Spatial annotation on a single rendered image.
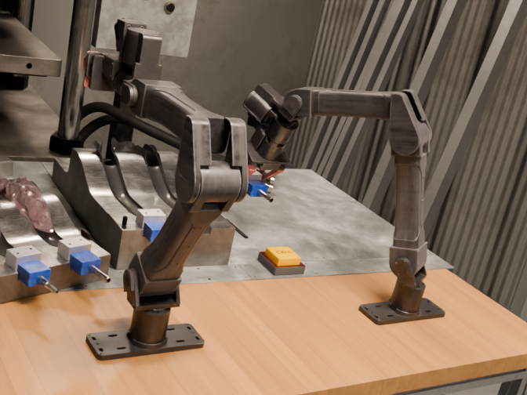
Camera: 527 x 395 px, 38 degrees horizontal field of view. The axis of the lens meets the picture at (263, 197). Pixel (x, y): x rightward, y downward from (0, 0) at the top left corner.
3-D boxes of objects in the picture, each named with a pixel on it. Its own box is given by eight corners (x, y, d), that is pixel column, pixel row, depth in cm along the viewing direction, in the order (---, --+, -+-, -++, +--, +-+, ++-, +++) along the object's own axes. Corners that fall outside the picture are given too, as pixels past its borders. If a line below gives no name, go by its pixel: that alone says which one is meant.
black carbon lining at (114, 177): (198, 225, 171) (205, 185, 168) (129, 226, 162) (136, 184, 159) (142, 168, 198) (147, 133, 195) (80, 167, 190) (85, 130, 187)
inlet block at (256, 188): (278, 211, 178) (282, 189, 176) (259, 211, 175) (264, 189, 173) (251, 190, 188) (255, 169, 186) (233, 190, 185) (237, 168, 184)
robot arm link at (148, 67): (112, 24, 134) (138, 38, 125) (158, 30, 139) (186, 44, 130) (103, 89, 138) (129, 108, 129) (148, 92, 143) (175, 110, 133)
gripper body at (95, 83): (90, 52, 142) (104, 62, 136) (142, 57, 147) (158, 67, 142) (86, 87, 144) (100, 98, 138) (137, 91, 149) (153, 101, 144)
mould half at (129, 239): (227, 265, 171) (240, 208, 167) (115, 269, 158) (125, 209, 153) (147, 181, 211) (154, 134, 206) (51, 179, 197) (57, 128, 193)
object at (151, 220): (180, 259, 154) (185, 235, 152) (158, 261, 151) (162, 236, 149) (155, 232, 164) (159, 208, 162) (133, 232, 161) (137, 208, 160)
